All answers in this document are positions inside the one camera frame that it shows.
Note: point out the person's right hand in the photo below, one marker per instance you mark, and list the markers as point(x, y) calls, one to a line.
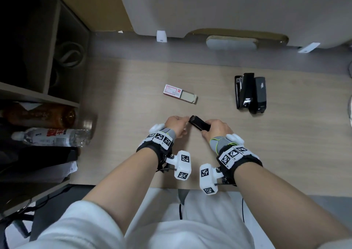
point(218, 130)

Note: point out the person's left hand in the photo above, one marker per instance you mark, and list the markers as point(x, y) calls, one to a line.
point(176, 125)

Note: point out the black stapler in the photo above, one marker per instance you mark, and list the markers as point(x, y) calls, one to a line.
point(260, 95)
point(246, 89)
point(198, 123)

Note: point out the white red staples box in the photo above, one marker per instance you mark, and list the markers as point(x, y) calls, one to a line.
point(173, 91)

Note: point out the person's right forearm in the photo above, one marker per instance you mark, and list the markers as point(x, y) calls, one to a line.
point(275, 202)

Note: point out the person's left forearm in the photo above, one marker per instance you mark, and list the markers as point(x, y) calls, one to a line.
point(129, 185)

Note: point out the person's white shirt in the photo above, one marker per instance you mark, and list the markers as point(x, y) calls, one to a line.
point(178, 229)

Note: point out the grey green-edged wrist band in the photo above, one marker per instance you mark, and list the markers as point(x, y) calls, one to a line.
point(220, 144)
point(172, 137)

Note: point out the clear glass cup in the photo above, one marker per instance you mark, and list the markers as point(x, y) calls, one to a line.
point(86, 128)

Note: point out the white panel clamp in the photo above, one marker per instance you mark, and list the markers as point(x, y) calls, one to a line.
point(308, 47)
point(161, 36)

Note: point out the white plastic bag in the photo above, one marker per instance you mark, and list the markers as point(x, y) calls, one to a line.
point(66, 172)

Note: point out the grey desk divider panel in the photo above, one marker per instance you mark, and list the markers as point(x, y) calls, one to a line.
point(233, 7)

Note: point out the clear water bottle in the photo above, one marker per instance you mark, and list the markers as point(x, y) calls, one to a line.
point(49, 137)

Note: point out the brown drink bottle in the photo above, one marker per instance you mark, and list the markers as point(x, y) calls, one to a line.
point(41, 115)

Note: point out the dark open shelf unit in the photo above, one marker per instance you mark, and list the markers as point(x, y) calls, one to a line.
point(27, 51)

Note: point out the white marker wrist camera rig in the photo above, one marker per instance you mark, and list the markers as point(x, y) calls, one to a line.
point(206, 177)
point(183, 166)

